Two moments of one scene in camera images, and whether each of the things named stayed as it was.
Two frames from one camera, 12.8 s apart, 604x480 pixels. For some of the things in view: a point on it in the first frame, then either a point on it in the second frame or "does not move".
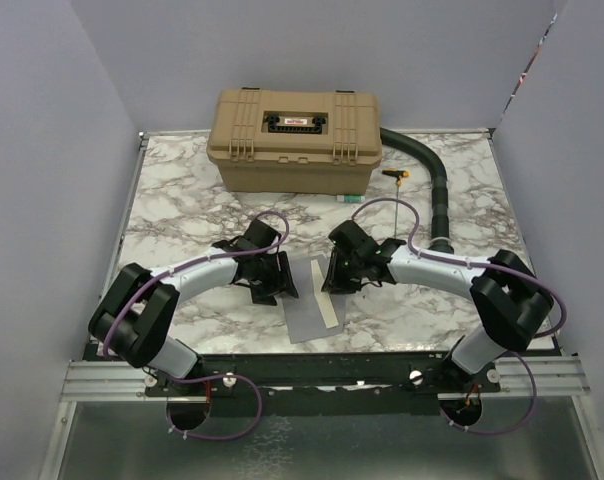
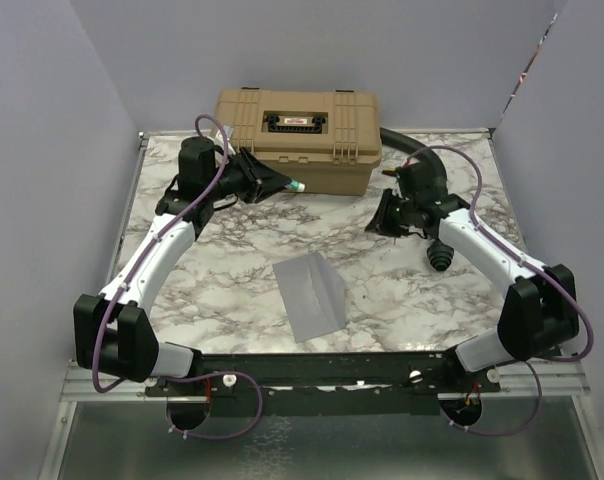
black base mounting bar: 324,383 does not move
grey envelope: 304,316 does not move
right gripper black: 335,280 to 381,223
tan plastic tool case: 300,141 does not move
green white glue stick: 350,198 to 297,186
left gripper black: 281,273 to 261,180
